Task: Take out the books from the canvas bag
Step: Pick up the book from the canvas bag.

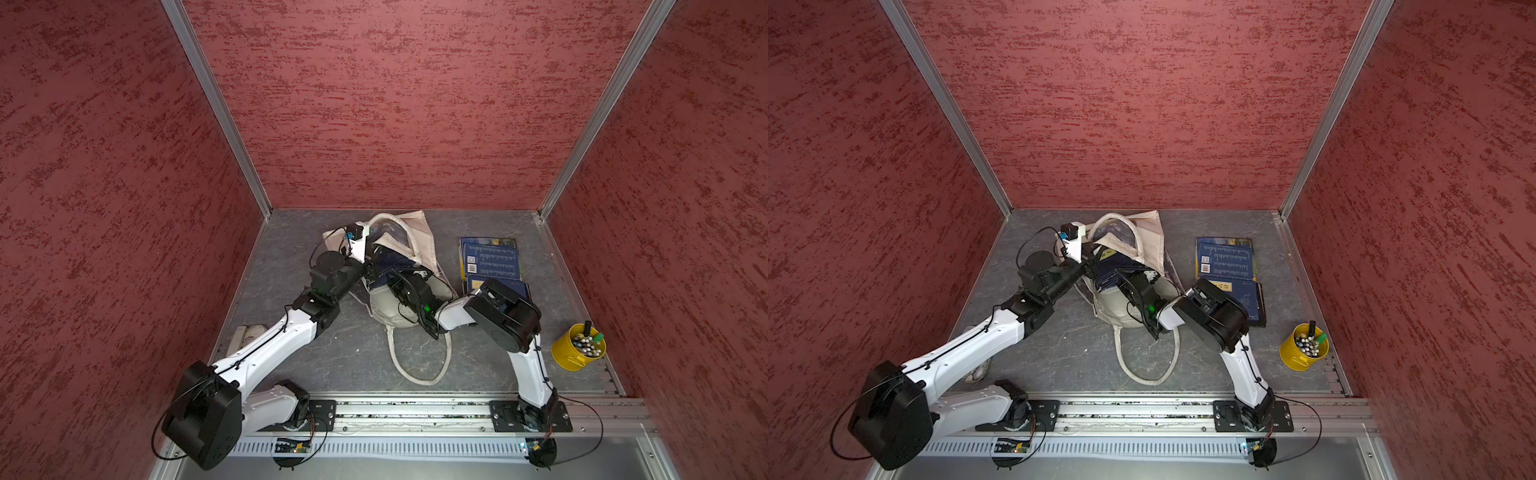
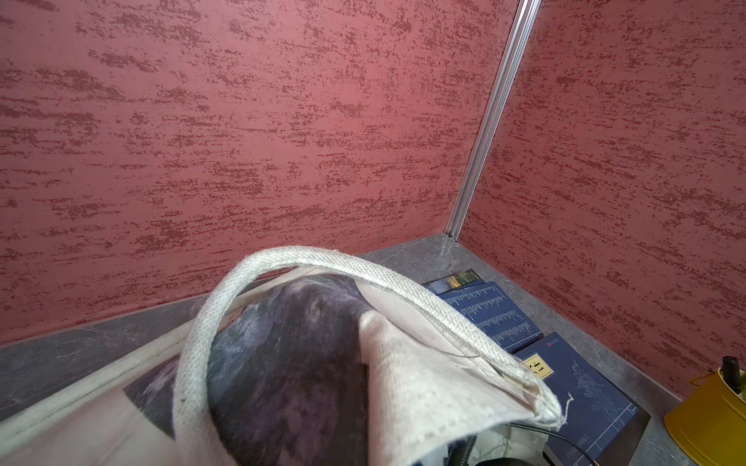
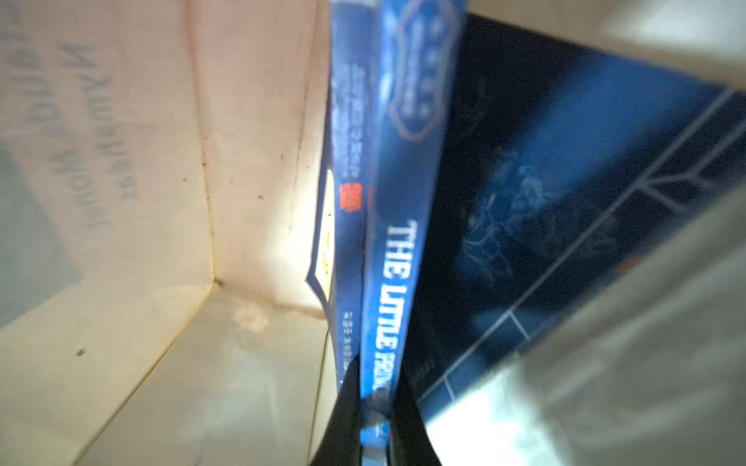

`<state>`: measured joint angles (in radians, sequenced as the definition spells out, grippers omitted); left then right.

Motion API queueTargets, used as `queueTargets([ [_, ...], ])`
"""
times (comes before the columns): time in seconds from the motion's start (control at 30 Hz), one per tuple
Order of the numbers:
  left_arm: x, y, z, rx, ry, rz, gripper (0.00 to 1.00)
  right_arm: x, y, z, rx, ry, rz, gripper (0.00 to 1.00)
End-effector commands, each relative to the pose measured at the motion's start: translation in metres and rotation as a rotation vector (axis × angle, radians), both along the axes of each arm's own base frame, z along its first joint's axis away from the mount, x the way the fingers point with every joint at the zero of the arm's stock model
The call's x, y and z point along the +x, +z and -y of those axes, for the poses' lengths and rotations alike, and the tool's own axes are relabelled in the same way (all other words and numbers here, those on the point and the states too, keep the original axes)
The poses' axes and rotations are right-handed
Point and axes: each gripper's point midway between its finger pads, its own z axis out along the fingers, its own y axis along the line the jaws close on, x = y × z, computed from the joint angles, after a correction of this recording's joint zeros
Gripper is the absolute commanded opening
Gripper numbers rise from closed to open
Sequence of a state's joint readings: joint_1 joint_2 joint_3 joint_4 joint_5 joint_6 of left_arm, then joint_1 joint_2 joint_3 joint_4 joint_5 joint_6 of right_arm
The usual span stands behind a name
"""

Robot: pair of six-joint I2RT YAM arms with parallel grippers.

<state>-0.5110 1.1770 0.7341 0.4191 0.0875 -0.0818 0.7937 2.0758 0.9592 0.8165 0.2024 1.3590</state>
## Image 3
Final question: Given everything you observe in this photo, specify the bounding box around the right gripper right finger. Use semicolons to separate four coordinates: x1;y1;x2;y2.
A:
389;380;441;466

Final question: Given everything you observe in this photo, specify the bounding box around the cream canvas tote bag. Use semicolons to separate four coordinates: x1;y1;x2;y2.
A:
0;0;746;466

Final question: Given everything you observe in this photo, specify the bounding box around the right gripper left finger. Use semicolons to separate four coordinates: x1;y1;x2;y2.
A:
310;356;361;466

